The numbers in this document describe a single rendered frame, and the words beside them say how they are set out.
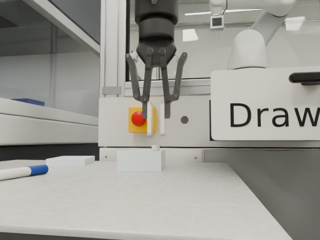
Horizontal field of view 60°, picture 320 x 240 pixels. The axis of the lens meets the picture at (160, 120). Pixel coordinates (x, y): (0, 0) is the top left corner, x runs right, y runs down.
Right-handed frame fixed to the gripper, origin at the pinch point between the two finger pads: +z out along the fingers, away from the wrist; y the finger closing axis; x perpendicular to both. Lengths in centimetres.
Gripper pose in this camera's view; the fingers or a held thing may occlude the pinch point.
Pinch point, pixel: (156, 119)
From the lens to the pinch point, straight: 57.3
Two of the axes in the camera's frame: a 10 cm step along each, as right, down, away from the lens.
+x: -0.8, -0.7, -9.9
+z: 0.0, 10.0, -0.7
